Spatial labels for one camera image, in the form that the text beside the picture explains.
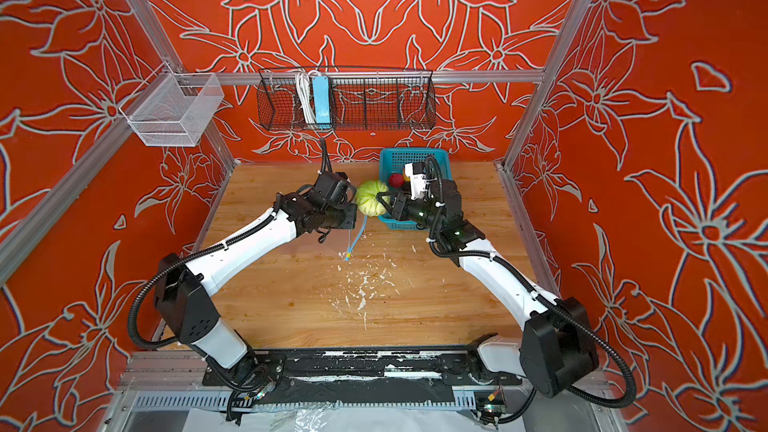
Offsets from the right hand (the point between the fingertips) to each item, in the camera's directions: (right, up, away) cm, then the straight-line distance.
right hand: (375, 196), depth 73 cm
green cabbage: (-2, 0, -1) cm, 3 cm away
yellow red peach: (+11, +6, +37) cm, 39 cm away
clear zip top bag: (-6, -11, +8) cm, 15 cm away
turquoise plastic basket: (+6, +13, +41) cm, 43 cm away
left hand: (-6, -5, +9) cm, 12 cm away
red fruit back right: (+7, +5, +36) cm, 37 cm away
